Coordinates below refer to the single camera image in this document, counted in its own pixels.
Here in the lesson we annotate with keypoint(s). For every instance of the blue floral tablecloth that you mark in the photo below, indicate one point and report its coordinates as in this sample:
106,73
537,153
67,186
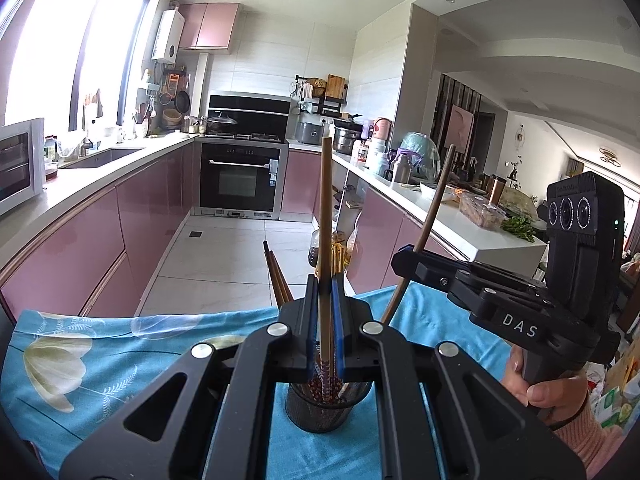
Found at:
100,385

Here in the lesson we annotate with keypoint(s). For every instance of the wooden slat partition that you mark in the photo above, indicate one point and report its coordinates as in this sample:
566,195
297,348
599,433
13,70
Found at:
462,125

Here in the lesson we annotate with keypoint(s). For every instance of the white bowl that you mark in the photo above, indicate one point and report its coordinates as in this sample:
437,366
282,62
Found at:
430,192

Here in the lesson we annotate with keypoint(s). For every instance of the steel stock pot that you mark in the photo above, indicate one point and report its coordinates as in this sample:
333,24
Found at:
346,140

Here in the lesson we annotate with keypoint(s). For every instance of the pink wall cabinet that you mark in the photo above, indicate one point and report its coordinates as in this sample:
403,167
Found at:
207,27

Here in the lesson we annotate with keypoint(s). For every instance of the clear plastic food container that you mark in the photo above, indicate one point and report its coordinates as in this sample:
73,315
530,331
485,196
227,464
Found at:
480,212

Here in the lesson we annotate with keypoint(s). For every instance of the pale green food cover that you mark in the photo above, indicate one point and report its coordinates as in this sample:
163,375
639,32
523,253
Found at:
420,152

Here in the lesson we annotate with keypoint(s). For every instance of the white wall water heater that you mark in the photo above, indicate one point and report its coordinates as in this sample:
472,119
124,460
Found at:
167,37

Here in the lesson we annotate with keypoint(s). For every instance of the kitchen window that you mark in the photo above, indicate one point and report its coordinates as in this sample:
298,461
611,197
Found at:
65,50

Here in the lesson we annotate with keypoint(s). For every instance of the amber oil bottle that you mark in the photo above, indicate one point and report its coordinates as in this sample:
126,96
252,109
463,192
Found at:
345,260

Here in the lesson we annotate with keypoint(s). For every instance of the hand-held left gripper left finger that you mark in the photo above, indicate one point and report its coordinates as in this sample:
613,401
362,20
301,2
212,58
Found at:
300,330

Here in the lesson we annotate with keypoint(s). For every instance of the pink kettle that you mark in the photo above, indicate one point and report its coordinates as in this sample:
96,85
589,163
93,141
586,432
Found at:
384,130

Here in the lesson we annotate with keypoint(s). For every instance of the black wok with lid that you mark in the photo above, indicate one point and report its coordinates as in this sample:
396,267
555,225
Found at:
220,124

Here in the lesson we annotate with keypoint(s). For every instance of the steel thermos purple lid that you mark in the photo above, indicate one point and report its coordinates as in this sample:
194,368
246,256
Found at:
401,170

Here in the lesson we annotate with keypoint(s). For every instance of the black built-in oven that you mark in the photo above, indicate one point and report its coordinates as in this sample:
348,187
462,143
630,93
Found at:
240,180

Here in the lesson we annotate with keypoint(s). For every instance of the white microwave oven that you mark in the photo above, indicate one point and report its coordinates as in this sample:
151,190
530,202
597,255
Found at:
20,165

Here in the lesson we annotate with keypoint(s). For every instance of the grey rice cooker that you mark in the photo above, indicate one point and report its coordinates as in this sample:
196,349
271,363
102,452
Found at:
309,132

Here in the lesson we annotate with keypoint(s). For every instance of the black wall rack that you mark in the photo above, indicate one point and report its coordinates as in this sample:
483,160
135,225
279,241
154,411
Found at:
332,100

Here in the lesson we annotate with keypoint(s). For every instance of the copper cup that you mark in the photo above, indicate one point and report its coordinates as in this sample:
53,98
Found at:
496,190

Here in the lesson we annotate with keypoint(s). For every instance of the black range hood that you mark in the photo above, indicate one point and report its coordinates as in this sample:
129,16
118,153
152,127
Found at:
250,110

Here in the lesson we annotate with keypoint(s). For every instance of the bunch of green herbs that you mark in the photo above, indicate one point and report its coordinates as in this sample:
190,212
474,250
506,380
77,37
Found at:
520,227

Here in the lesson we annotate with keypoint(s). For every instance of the person's right hand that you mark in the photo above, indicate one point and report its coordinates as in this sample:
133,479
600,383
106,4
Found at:
550,397

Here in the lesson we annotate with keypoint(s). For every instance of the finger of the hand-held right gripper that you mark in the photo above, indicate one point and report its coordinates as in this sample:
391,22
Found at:
465,287
405,260

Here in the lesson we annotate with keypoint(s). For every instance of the hanging frying pan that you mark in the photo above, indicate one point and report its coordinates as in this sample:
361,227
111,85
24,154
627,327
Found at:
183,102

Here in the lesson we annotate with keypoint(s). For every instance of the steel kitchen sink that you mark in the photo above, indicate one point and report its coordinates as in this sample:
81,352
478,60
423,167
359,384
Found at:
105,156

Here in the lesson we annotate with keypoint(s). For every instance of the white jar red label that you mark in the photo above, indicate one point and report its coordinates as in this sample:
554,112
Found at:
363,154

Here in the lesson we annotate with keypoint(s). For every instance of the black mesh utensil holder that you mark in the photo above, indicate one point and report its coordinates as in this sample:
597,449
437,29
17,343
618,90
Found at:
310,417

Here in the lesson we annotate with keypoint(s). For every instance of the clear plastic oil bottle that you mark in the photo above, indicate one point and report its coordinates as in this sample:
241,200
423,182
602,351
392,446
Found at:
314,252

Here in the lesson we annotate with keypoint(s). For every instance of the pink kitchen base cabinets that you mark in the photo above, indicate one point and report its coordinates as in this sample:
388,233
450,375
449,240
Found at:
380,230
100,240

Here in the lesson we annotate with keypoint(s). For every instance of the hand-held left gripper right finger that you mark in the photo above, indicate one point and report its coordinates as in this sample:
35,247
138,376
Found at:
337,330

